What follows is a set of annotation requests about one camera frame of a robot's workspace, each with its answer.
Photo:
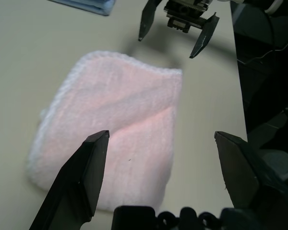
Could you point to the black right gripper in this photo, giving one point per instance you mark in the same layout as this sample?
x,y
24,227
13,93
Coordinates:
x,y
186,13

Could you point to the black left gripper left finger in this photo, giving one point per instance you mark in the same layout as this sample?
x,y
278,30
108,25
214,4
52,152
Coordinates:
x,y
74,182

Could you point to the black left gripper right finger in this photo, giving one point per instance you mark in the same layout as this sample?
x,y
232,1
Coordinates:
x,y
252,178

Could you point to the pink towel with white trim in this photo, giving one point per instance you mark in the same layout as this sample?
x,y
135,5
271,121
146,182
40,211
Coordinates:
x,y
115,107

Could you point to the folded blue towel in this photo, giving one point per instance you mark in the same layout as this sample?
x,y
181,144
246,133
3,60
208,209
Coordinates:
x,y
96,6

